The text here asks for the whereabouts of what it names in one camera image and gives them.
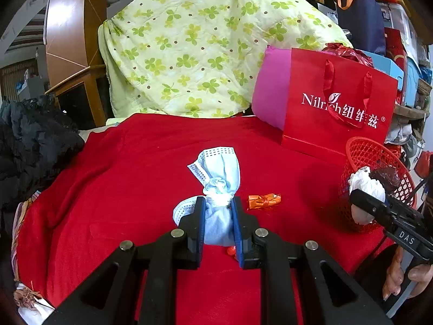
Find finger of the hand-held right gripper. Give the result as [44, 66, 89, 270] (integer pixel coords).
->
[350, 189, 400, 228]

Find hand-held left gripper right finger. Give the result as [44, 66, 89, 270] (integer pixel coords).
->
[232, 197, 393, 325]

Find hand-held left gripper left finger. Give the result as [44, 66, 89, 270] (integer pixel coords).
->
[42, 196, 207, 325]

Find white plastic bag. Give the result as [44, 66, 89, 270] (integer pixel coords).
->
[348, 169, 386, 226]

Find orange candy wrapper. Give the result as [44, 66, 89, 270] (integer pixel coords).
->
[248, 193, 282, 210]

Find blue face mask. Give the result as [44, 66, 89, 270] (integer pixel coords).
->
[173, 147, 241, 246]

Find red mesh basket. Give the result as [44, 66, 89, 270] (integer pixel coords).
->
[339, 137, 416, 234]

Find person's right hand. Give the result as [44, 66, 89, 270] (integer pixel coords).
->
[382, 246, 433, 300]

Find red cloth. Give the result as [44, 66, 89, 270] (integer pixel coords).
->
[17, 113, 396, 325]

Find wooden bench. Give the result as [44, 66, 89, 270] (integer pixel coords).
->
[394, 103, 427, 120]

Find red paper bag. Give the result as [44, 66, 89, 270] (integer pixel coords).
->
[281, 48, 399, 163]

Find blue storage bin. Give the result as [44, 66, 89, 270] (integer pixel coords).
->
[404, 57, 423, 107]

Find light blue shoe box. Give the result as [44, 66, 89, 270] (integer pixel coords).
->
[359, 50, 405, 90]

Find pink pillow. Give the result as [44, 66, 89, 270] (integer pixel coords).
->
[252, 45, 293, 131]

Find crumpled red plastic bag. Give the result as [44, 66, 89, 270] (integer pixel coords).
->
[321, 42, 374, 68]

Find red carton box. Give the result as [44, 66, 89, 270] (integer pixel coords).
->
[384, 27, 408, 105]

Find green clover quilt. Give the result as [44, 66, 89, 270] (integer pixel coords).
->
[98, 0, 354, 119]

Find black lace garment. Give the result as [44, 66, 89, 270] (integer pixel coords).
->
[0, 96, 85, 210]

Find navy bag orange handles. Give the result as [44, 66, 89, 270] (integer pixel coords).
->
[335, 0, 386, 56]

